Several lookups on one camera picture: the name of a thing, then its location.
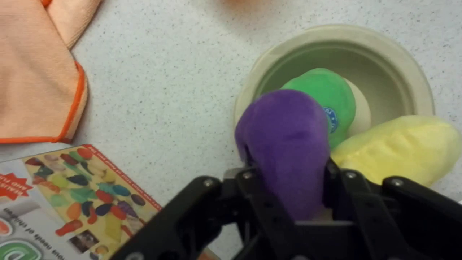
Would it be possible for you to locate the beige bowl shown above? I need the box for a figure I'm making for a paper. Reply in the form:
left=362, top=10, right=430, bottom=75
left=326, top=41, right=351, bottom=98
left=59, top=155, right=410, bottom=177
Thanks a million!
left=234, top=24, right=434, bottom=127

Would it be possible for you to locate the colourful toy set box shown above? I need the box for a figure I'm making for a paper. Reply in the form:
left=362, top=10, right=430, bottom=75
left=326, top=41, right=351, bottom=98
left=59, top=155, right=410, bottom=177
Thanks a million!
left=0, top=144, right=160, bottom=260

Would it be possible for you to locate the yellow plush toy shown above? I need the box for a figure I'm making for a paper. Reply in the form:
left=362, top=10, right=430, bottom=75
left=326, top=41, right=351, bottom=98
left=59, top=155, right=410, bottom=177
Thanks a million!
left=332, top=115, right=460, bottom=186

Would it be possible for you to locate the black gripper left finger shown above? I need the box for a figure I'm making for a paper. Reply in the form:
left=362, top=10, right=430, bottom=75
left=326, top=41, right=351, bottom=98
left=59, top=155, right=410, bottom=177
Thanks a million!
left=111, top=168, right=289, bottom=260

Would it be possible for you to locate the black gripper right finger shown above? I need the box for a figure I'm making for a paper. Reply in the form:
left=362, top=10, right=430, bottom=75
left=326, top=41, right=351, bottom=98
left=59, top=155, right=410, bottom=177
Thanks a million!
left=326, top=160, right=462, bottom=260

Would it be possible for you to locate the orange cloth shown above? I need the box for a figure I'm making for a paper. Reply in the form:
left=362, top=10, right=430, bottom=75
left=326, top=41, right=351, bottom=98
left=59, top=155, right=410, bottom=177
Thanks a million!
left=0, top=0, right=102, bottom=144

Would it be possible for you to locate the purple plush toy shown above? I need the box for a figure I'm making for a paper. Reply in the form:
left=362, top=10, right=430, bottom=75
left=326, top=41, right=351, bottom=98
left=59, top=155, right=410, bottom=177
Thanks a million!
left=234, top=89, right=329, bottom=219

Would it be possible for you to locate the green plush toy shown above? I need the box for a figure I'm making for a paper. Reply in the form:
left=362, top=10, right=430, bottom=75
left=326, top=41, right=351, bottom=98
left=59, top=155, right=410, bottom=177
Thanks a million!
left=283, top=67, right=371, bottom=148

